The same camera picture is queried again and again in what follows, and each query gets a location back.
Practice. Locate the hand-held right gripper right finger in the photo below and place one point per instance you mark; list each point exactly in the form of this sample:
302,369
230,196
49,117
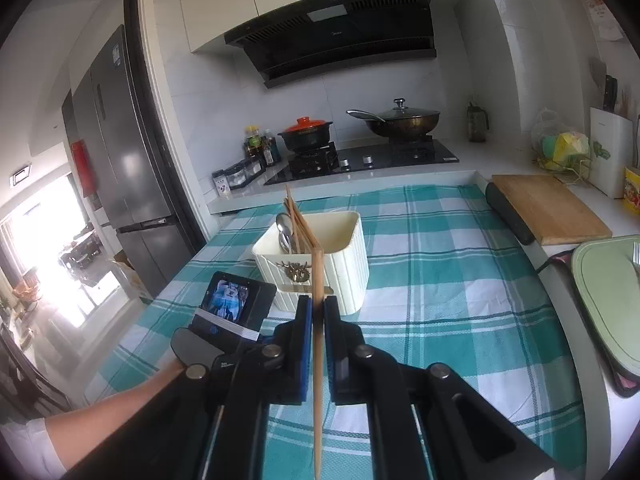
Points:
334,355

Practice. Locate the white ceiling vent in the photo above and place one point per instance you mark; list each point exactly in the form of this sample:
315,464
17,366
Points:
20,175

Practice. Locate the teal checkered tablecloth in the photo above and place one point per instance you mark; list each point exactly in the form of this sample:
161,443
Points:
450,285

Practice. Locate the dark chair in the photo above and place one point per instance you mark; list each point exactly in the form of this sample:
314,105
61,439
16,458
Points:
25,375

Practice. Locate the wok with glass lid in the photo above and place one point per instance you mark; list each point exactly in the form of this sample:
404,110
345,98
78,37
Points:
405,122

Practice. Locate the person's left forearm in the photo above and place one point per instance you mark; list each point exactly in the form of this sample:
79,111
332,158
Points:
100,410

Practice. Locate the white wall cabinets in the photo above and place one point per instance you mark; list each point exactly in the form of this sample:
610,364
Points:
225,0

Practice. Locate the black pad with pink edge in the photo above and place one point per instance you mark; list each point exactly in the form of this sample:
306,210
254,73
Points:
612,377

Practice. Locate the metal spoon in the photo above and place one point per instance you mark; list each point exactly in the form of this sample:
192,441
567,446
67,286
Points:
283,224
287,244

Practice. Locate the metal fork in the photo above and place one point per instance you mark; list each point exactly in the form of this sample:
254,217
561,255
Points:
636,255

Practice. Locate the cream ribbed utensil basket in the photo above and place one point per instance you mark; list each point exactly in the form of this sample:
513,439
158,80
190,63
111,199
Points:
345,270

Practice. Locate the red wall panel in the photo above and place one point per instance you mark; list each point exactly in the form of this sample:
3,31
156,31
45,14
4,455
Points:
82,167

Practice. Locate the wooden cutting board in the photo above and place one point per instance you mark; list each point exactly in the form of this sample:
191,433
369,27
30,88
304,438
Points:
545,205

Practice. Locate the black range hood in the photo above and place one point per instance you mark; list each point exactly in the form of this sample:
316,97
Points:
325,35

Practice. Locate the cardboard box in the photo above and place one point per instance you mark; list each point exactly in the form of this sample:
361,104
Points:
127,275

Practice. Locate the dark sauce bottle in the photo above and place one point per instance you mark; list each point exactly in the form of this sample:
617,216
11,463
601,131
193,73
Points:
270,152

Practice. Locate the plastic bag of produce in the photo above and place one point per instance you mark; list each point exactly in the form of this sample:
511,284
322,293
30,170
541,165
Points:
562,145

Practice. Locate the grey refrigerator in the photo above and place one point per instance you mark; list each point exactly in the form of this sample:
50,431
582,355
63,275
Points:
125,160

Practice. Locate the yellow food packet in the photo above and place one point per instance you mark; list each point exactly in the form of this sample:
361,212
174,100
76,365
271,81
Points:
632,190

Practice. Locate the wooden chopstick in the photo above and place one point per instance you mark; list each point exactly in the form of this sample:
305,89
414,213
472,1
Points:
317,360
300,215
292,225
297,237
304,229

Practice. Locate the black gas cooktop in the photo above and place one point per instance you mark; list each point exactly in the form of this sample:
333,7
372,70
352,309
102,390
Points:
380,160

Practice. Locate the light green cutting board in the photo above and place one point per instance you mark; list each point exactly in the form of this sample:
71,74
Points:
605,300

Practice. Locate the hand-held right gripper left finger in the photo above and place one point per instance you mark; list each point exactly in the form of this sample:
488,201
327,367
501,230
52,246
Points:
305,355

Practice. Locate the white knife block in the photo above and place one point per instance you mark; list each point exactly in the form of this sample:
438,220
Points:
607,160

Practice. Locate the green-label sauce bottle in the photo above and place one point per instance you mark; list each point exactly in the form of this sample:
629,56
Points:
252,142

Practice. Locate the black clay pot red lid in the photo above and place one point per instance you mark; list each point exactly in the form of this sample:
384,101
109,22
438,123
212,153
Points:
305,137

